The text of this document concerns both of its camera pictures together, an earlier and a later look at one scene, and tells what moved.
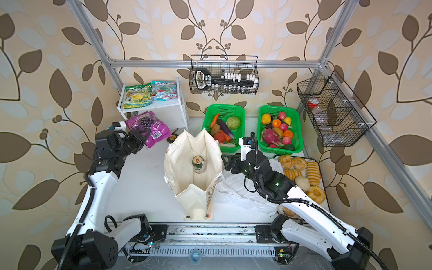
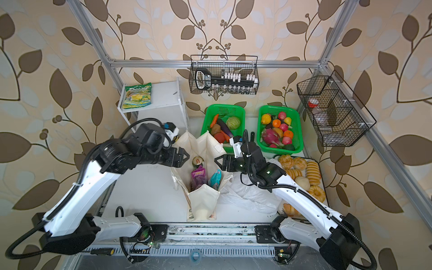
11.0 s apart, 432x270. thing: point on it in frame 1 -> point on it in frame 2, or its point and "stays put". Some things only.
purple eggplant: x=224 y=127 stays put
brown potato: x=215 y=129 stays put
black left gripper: x=137 y=139 -> x=180 y=160
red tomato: x=219 y=136 stays put
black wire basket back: x=224 y=75 stays put
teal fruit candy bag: x=163 y=90 -> x=215 y=179
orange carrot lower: x=226 y=137 stays put
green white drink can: x=198 y=164 stays put
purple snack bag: x=149 y=121 -> x=198 y=178
